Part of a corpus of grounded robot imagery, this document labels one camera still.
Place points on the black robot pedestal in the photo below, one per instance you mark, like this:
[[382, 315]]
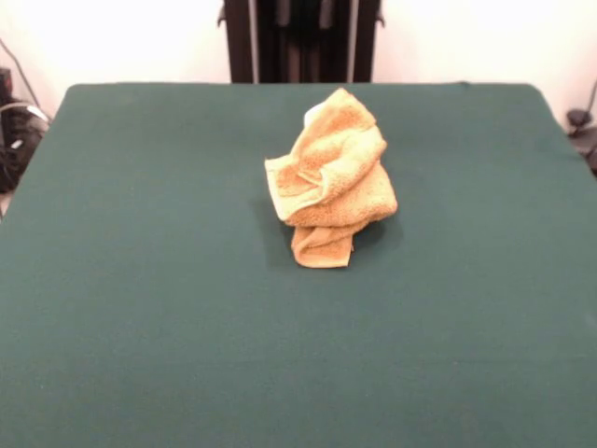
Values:
[[242, 46]]

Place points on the grey round-headed stand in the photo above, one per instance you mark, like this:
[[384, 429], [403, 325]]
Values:
[[578, 116]]

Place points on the dark green table cloth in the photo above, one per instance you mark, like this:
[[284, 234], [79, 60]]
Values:
[[140, 303]]

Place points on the orange terry towel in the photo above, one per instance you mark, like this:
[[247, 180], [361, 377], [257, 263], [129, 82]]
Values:
[[336, 186]]

